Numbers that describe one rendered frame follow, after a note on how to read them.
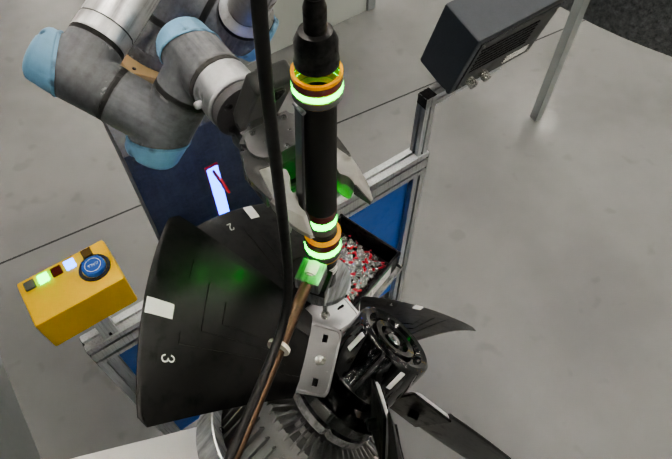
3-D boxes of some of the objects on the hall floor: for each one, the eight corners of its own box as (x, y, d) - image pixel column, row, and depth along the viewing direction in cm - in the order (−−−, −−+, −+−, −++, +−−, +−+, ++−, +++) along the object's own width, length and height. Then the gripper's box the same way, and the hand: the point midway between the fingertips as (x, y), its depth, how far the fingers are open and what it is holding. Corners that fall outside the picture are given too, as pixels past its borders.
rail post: (390, 308, 216) (413, 178, 152) (383, 300, 218) (403, 168, 154) (399, 303, 218) (425, 171, 154) (392, 295, 220) (415, 162, 156)
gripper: (286, 113, 76) (388, 223, 66) (198, 157, 72) (293, 282, 62) (281, 61, 69) (394, 176, 59) (183, 106, 65) (287, 239, 55)
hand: (336, 207), depth 59 cm, fingers open, 6 cm apart
